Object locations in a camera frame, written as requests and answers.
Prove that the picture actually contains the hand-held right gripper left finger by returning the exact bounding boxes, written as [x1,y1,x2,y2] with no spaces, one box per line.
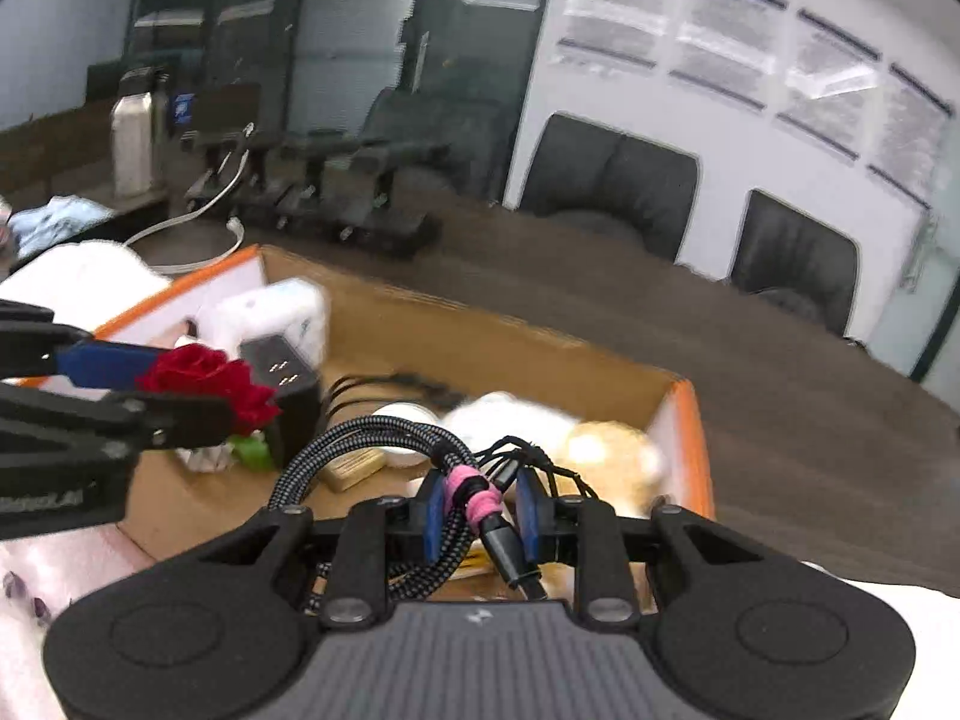
[199,474,451,629]

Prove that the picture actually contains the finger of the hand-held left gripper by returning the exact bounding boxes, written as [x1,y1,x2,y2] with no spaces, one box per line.
[0,298,163,392]
[0,382,239,461]

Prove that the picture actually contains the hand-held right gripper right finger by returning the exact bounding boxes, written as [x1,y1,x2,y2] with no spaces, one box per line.
[516,469,762,629]

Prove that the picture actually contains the red rose with green leaves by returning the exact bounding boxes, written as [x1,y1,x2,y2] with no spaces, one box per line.
[138,343,283,475]

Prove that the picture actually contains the cream rounded cube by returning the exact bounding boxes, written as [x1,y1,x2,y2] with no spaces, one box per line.
[370,403,441,467]

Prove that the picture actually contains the small gold bar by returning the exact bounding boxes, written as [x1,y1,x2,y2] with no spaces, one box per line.
[320,450,392,494]

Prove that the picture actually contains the white and yellow plush toy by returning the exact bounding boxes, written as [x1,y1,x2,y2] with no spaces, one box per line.
[441,390,670,520]

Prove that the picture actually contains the black braided cable pink ties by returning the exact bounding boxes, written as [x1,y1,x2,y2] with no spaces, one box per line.
[270,415,602,602]

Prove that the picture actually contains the dark grey power adapter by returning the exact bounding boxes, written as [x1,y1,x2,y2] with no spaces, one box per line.
[238,335,326,467]

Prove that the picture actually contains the white plastic bottle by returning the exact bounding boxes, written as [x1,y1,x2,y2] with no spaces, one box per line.
[205,277,332,377]

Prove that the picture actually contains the red cardboard box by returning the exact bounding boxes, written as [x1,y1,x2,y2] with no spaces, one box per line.
[19,243,718,602]

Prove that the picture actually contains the dark wooden desktop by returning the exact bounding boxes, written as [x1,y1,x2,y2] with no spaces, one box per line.
[0,101,960,601]

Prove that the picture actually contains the white towel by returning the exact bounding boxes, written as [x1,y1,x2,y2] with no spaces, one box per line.
[0,238,960,720]

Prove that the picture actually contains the light blue cloth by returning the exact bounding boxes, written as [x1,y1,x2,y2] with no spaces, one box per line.
[13,195,115,257]

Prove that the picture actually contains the black clamp device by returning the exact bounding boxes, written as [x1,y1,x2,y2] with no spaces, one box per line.
[300,138,362,241]
[247,138,317,230]
[348,141,445,260]
[183,127,253,220]

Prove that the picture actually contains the silver metal flask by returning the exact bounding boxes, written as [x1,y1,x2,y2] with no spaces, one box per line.
[110,67,170,200]

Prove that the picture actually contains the black office chair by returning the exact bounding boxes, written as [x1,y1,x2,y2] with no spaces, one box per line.
[358,85,512,201]
[730,190,861,336]
[520,112,703,261]

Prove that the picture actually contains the glass door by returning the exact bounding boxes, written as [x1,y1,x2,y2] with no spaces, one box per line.
[900,206,960,385]

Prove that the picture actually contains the thin black cable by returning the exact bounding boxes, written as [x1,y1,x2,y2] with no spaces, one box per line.
[321,369,472,415]

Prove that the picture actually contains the white cable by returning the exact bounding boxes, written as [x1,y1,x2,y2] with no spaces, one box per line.
[122,123,257,275]

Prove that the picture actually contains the white wall notice board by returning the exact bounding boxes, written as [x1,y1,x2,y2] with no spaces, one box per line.
[670,0,789,110]
[778,7,883,160]
[868,63,955,209]
[553,0,680,77]

